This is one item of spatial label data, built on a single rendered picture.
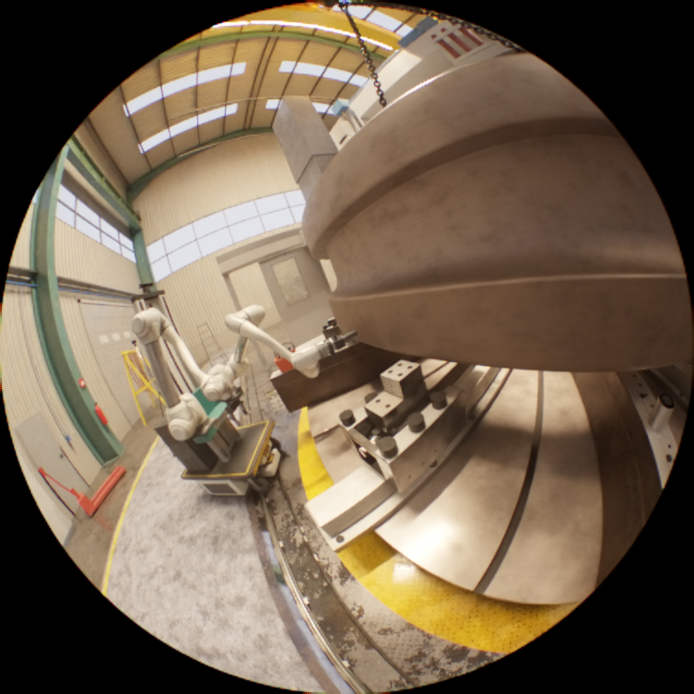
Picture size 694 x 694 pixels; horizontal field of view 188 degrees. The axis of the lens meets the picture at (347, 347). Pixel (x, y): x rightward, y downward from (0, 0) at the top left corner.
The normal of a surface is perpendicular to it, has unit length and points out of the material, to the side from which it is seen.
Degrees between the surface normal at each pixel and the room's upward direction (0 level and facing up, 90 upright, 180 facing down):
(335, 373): 90
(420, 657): 0
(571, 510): 0
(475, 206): 90
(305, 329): 90
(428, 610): 0
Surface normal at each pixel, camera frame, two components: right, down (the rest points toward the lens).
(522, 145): -0.66, 0.47
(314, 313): 0.47, 0.13
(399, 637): -0.35, -0.88
